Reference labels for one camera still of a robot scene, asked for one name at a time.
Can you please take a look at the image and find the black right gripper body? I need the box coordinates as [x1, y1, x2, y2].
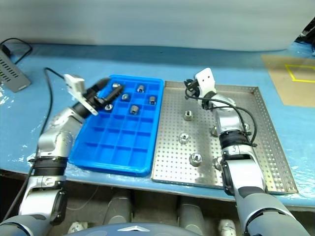
[184, 78, 201, 99]

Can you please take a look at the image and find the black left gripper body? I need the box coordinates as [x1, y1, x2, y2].
[84, 85, 106, 109]

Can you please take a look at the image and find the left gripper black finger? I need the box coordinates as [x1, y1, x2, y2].
[92, 77, 111, 92]
[96, 86, 124, 105]

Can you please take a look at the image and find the blue compartment tray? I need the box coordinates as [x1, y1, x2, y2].
[68, 74, 165, 178]

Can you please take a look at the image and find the grey vented device box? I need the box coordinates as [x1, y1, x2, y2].
[0, 50, 32, 93]

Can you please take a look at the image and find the perforated metal tray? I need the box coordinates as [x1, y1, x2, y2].
[150, 80, 299, 195]

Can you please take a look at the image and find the brown cardboard sheet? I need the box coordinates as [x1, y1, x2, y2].
[261, 54, 315, 108]

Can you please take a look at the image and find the grey rounded robot leg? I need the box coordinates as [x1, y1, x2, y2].
[105, 191, 134, 226]
[178, 201, 205, 235]

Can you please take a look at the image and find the black equipment clutter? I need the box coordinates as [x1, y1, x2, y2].
[295, 18, 315, 55]

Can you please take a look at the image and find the white robot foot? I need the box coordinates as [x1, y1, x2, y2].
[67, 221, 90, 235]
[219, 219, 237, 236]

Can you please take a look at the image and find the blue-grey robot torso shell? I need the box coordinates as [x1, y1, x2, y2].
[63, 222, 195, 236]

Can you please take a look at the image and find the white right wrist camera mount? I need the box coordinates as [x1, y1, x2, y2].
[194, 68, 218, 98]

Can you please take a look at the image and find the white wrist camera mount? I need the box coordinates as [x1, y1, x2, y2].
[194, 68, 218, 98]
[63, 73, 99, 117]

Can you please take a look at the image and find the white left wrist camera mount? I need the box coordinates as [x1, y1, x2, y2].
[63, 73, 99, 117]

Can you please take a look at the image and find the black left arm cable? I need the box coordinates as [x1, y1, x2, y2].
[1, 67, 67, 222]

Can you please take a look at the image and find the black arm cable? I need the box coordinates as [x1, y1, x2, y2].
[184, 92, 258, 148]
[1, 67, 67, 222]

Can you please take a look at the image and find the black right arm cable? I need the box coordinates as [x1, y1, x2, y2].
[184, 92, 258, 148]

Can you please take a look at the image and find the black device power cable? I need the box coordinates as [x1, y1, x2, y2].
[0, 38, 33, 66]

